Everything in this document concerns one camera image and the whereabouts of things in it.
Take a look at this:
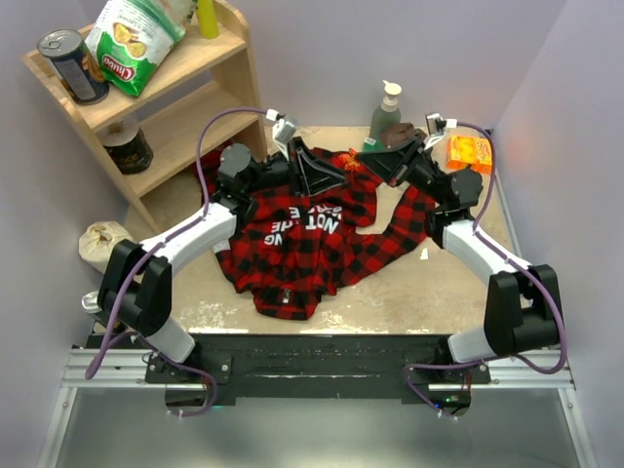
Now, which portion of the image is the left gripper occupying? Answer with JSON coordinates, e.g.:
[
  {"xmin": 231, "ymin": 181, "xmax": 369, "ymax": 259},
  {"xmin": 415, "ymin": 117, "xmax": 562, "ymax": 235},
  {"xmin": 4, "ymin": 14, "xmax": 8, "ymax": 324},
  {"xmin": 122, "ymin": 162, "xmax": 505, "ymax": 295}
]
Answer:
[{"xmin": 245, "ymin": 136, "xmax": 345, "ymax": 198}]

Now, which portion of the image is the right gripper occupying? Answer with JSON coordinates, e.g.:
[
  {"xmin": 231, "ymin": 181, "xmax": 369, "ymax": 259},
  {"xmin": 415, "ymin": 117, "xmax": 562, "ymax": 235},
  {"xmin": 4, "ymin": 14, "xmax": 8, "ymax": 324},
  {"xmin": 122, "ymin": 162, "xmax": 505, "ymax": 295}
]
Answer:
[{"xmin": 355, "ymin": 136, "xmax": 448, "ymax": 209}]

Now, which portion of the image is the orange leaf brooch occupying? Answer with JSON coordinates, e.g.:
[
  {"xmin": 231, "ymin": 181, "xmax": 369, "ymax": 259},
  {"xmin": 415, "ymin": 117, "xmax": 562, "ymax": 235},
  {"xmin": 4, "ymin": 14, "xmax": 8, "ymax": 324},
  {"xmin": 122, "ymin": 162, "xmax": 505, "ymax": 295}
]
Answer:
[{"xmin": 338, "ymin": 151, "xmax": 362, "ymax": 172}]

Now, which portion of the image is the red black plaid shirt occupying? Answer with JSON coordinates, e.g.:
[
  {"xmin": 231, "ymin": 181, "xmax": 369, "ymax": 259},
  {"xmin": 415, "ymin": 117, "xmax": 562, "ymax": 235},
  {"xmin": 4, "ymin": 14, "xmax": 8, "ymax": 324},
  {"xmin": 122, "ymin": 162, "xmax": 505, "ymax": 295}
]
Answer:
[{"xmin": 213, "ymin": 148, "xmax": 434, "ymax": 321}]

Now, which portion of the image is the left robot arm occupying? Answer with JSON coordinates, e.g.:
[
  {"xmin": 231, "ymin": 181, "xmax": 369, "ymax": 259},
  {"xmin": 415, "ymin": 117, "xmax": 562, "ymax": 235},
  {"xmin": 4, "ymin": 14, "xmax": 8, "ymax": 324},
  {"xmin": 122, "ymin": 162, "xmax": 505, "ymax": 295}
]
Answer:
[{"xmin": 85, "ymin": 137, "xmax": 345, "ymax": 382}]

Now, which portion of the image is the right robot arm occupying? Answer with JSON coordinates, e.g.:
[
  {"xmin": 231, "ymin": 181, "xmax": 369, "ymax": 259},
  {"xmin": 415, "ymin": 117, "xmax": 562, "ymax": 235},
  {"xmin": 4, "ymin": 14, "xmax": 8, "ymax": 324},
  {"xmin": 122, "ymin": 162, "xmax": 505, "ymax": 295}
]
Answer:
[{"xmin": 357, "ymin": 135, "xmax": 567, "ymax": 383}]

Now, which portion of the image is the green pouch with brown top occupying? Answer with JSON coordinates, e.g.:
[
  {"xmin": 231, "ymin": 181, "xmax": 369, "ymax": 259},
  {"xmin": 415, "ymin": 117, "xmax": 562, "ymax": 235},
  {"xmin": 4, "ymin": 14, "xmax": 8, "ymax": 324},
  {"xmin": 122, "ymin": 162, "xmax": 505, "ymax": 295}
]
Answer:
[{"xmin": 363, "ymin": 122, "xmax": 427, "ymax": 151}]

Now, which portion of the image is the green soap dispenser bottle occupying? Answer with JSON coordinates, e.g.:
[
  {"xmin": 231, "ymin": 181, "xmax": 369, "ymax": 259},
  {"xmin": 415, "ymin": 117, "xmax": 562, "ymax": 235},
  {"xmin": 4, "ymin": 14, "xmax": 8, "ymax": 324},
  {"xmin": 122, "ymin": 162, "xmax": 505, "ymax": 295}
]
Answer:
[{"xmin": 369, "ymin": 80, "xmax": 402, "ymax": 141}]

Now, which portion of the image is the orange snack box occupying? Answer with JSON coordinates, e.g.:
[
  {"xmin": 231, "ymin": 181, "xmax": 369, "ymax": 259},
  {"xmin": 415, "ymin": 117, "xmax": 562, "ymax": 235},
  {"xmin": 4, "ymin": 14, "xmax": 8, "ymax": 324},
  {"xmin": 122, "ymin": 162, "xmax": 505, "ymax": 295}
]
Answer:
[{"xmin": 446, "ymin": 135, "xmax": 493, "ymax": 175}]

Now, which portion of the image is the wooden shelf unit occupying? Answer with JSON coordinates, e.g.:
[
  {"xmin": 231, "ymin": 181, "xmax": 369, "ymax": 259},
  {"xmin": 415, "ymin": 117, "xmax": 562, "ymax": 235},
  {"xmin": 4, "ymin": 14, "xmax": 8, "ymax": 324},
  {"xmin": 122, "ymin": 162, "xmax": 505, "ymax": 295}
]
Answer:
[{"xmin": 22, "ymin": 1, "xmax": 267, "ymax": 233}]

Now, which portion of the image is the yellow bottle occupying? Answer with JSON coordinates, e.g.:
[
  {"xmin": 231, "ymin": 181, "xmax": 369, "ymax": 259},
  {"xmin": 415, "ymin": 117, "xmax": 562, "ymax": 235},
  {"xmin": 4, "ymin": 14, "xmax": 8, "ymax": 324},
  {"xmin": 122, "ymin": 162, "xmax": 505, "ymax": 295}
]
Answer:
[{"xmin": 196, "ymin": 0, "xmax": 219, "ymax": 39}]

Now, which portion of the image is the black paper-topped jar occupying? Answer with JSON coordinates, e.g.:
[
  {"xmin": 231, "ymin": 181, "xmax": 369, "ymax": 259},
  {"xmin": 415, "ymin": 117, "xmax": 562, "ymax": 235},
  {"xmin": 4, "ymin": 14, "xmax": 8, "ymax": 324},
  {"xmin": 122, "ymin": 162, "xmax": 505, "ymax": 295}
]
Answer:
[{"xmin": 97, "ymin": 115, "xmax": 153, "ymax": 175}]

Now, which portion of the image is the green chips bag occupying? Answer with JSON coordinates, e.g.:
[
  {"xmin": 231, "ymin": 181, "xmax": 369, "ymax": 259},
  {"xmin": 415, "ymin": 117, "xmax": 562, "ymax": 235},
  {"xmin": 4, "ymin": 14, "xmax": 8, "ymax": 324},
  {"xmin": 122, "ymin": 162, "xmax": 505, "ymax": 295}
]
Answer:
[{"xmin": 86, "ymin": 0, "xmax": 197, "ymax": 98}]

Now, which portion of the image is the white cloth sack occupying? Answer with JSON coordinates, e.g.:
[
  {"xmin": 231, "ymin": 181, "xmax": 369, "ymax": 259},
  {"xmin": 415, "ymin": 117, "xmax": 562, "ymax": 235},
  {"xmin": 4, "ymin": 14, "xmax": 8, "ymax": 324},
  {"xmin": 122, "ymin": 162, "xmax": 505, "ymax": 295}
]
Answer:
[{"xmin": 78, "ymin": 221, "xmax": 135, "ymax": 274}]

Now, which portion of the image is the blue tin can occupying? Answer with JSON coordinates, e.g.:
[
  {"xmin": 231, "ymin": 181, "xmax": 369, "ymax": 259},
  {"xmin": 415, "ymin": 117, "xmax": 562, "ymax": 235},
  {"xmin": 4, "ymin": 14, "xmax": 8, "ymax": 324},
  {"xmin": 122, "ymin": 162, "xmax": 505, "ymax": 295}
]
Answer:
[{"xmin": 37, "ymin": 29, "xmax": 109, "ymax": 105}]

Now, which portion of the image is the black gold drink can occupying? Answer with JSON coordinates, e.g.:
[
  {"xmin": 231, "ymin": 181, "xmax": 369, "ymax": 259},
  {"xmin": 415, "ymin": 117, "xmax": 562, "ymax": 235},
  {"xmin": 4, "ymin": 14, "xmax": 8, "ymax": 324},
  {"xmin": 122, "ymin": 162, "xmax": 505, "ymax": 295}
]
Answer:
[{"xmin": 81, "ymin": 291, "xmax": 106, "ymax": 318}]

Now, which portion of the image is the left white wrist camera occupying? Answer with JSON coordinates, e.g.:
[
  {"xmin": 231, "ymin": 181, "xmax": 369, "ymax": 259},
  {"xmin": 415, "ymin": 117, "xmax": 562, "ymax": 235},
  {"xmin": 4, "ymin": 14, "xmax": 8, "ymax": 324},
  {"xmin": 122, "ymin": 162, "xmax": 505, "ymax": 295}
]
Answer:
[{"xmin": 265, "ymin": 109, "xmax": 298, "ymax": 159}]

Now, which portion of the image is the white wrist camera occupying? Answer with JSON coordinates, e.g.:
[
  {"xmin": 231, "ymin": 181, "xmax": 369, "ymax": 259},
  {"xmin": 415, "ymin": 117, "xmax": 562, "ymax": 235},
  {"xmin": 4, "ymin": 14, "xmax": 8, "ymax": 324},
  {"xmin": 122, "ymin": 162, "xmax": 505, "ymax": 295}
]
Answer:
[
  {"xmin": 265, "ymin": 109, "xmax": 298, "ymax": 159},
  {"xmin": 423, "ymin": 112, "xmax": 457, "ymax": 151}
]

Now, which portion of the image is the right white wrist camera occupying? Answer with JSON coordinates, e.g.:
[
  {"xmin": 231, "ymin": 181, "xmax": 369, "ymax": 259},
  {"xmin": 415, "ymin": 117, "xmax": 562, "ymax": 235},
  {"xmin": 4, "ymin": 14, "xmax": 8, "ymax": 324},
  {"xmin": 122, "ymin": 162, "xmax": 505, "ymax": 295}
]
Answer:
[{"xmin": 423, "ymin": 112, "xmax": 457, "ymax": 151}]

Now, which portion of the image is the black square frame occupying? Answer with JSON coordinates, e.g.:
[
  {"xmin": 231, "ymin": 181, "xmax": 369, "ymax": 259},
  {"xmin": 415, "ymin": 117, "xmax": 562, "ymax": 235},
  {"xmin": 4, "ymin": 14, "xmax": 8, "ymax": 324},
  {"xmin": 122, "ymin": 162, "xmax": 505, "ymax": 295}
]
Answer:
[{"xmin": 457, "ymin": 165, "xmax": 474, "ymax": 183}]

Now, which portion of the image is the aluminium rail frame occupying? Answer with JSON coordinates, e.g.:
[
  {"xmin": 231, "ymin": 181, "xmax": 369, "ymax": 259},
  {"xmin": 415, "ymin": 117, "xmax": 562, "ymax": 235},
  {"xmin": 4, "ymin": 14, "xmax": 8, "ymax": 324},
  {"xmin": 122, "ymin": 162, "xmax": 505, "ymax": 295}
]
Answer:
[{"xmin": 39, "ymin": 331, "xmax": 597, "ymax": 467}]

